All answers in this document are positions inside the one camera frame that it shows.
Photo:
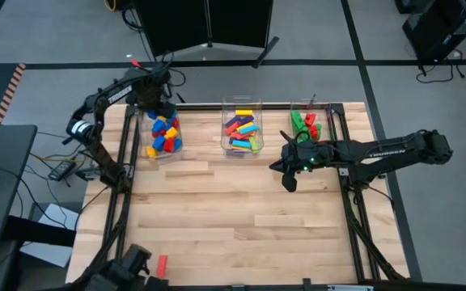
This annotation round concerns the black bulky mechanical object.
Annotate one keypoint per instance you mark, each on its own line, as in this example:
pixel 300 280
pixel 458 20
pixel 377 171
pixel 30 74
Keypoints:
pixel 128 266

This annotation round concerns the clear plastic bin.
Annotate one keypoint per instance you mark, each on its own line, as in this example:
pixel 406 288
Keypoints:
pixel 146 137
pixel 326 117
pixel 227 109

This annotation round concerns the black desk base bar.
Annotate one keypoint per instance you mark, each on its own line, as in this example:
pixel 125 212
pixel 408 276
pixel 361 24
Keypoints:
pixel 39 232

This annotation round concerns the red chunky block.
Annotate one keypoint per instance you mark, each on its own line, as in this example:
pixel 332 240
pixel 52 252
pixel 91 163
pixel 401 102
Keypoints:
pixel 169 144
pixel 175 123

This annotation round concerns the green studded block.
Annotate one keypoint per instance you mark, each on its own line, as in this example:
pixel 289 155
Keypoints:
pixel 302 131
pixel 296 120
pixel 318 129

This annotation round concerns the orange black hazard strip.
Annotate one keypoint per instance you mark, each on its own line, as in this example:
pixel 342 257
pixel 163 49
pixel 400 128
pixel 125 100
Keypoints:
pixel 9 93

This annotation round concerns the black desk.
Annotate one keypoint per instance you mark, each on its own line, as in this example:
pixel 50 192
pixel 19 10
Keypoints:
pixel 2 182

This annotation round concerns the red studded block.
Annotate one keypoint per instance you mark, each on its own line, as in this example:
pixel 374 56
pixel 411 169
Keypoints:
pixel 314 132
pixel 310 119

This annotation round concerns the yellow chunky block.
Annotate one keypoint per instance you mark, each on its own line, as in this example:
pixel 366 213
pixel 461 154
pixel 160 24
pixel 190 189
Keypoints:
pixel 171 132
pixel 162 119
pixel 151 152

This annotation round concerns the black power adapter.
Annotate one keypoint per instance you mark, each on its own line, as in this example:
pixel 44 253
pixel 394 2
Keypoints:
pixel 61 170

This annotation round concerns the salmon block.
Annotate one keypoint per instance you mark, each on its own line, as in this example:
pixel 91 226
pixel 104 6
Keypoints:
pixel 231 128
pixel 239 136
pixel 162 266

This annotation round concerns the light green block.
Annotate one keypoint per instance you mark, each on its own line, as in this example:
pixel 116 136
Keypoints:
pixel 253 144

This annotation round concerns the black computer tower cart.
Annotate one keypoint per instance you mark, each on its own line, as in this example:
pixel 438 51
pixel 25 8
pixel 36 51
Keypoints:
pixel 439 28

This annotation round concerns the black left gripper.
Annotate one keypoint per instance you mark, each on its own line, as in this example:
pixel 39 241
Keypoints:
pixel 152 89

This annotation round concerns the blue rounded block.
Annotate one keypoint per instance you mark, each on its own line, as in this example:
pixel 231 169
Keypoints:
pixel 152 114
pixel 159 143
pixel 172 118
pixel 177 144
pixel 159 126

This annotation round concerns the black partition panel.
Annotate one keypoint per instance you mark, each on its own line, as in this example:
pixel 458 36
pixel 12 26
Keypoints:
pixel 241 20
pixel 172 24

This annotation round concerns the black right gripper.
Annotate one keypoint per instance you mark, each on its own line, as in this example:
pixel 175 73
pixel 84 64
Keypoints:
pixel 303 155

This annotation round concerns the teal block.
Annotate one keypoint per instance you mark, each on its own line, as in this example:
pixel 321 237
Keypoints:
pixel 241 144
pixel 249 129

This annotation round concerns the small red strip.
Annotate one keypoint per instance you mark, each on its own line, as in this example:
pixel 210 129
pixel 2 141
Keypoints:
pixel 136 63

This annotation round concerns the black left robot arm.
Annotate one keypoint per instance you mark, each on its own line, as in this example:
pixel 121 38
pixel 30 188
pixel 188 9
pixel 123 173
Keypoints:
pixel 117 94

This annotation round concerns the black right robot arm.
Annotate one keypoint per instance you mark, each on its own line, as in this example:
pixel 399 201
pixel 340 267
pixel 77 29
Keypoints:
pixel 386 153

